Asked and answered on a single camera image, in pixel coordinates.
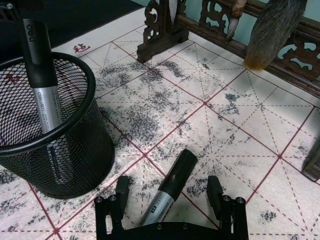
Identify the small white-tipped calligraphy brush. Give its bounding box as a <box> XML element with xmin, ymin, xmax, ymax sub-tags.
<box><xmin>226</xmin><ymin>0</ymin><xmax>248</xmax><ymax>42</ymax></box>

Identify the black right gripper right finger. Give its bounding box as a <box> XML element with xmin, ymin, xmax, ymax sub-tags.
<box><xmin>207</xmin><ymin>175</ymin><xmax>249</xmax><ymax>240</ymax></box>

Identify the large grey-brown calligraphy brush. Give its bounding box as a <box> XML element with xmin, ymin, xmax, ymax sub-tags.
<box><xmin>243</xmin><ymin>0</ymin><xmax>309</xmax><ymax>71</ymax></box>

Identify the dark carved wooden brush rack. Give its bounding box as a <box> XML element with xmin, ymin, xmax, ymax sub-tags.
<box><xmin>136</xmin><ymin>0</ymin><xmax>320</xmax><ymax>182</ymax></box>

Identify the white calligraphy mat, red grid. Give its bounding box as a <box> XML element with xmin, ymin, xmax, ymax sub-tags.
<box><xmin>0</xmin><ymin>6</ymin><xmax>320</xmax><ymax>240</ymax></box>

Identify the black and silver marker pen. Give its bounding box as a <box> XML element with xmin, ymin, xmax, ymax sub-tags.
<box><xmin>138</xmin><ymin>148</ymin><xmax>199</xmax><ymax>227</ymax></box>
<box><xmin>20</xmin><ymin>18</ymin><xmax>66</xmax><ymax>185</ymax></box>

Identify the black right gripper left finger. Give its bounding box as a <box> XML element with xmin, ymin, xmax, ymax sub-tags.
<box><xmin>94</xmin><ymin>175</ymin><xmax>130</xmax><ymax>240</ymax></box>

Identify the black mesh pen holder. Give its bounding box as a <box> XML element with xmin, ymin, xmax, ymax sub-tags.
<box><xmin>0</xmin><ymin>51</ymin><xmax>116</xmax><ymax>200</ymax></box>

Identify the slim white-haired calligraphy brush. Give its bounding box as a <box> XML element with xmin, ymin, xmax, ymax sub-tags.
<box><xmin>167</xmin><ymin>0</ymin><xmax>180</xmax><ymax>25</ymax></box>

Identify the black table cloth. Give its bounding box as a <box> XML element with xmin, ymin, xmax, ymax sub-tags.
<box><xmin>0</xmin><ymin>0</ymin><xmax>151</xmax><ymax>60</ymax></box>

